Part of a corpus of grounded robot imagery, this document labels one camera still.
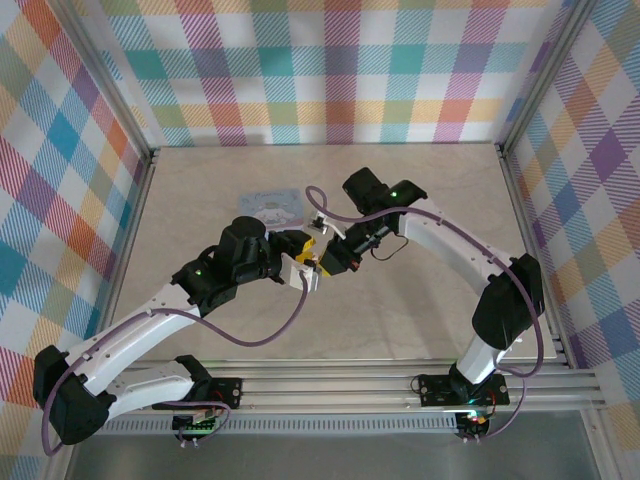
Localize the grey metal panel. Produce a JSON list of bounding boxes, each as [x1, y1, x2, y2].
[[64, 432, 601, 480]]

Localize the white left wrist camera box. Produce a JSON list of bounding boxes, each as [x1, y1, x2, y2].
[[284, 253, 322, 294]]

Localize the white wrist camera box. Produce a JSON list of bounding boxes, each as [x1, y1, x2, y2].
[[307, 212, 347, 241], [284, 253, 322, 294]]

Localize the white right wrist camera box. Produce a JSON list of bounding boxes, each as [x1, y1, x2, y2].
[[307, 212, 347, 241]]

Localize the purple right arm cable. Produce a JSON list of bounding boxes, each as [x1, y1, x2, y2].
[[304, 185, 547, 444]]

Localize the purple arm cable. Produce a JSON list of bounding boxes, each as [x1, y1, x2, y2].
[[42, 277, 312, 457], [304, 185, 547, 444]]

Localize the thin black cable loop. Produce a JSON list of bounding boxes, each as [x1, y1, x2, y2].
[[372, 233, 409, 262]]

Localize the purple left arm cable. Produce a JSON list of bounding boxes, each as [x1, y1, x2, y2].
[[42, 277, 312, 457]]

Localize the aluminium side rail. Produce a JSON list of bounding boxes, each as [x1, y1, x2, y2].
[[97, 149, 160, 346], [499, 144, 574, 369]]

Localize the aluminium mounting rail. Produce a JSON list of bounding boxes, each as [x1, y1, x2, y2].
[[99, 359, 607, 417]]

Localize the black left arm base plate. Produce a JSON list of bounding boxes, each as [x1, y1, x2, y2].
[[149, 377, 245, 412]]

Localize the slotted grey cable duct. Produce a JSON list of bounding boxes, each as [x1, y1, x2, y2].
[[97, 417, 461, 437]]

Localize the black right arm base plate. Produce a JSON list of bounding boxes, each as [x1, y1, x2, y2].
[[417, 372, 509, 407]]

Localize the aluminium frame corner post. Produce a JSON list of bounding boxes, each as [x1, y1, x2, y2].
[[497, 0, 599, 156], [52, 0, 161, 161]]

